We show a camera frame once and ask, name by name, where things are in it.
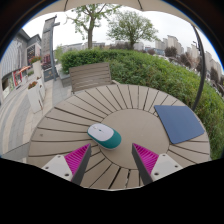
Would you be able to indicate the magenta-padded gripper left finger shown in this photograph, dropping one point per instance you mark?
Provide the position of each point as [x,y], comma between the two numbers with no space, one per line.
[58,166]

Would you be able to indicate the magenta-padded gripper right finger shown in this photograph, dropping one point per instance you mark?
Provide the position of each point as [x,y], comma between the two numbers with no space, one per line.
[165,165]

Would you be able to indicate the white and green computer mouse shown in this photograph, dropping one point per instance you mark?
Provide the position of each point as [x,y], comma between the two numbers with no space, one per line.
[103,135]

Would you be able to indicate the blue mouse pad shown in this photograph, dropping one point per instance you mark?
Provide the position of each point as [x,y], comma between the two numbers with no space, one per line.
[180,123]

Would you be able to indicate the white planter with flowers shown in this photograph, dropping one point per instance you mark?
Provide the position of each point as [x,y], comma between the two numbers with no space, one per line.
[36,68]
[34,98]

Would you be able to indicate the brown slatted wooden chair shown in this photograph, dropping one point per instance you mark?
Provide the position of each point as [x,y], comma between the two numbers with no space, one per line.
[90,76]

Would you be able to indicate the curved black umbrella pole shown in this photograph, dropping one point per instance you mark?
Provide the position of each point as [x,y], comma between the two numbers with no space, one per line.
[202,66]

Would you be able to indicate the grey storefront building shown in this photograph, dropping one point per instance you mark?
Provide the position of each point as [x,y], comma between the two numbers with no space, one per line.
[13,56]

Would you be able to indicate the distant apartment buildings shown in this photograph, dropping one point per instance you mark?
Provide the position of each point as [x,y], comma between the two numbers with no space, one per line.
[173,41]

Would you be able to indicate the tall grey sign pillar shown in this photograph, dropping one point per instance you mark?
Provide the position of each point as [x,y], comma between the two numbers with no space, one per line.
[47,40]

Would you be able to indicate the tall bare-trunk tree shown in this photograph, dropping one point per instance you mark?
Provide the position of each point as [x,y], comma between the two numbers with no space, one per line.
[90,31]

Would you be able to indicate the round leafy tree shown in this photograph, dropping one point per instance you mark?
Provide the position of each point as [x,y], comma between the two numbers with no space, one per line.
[131,28]

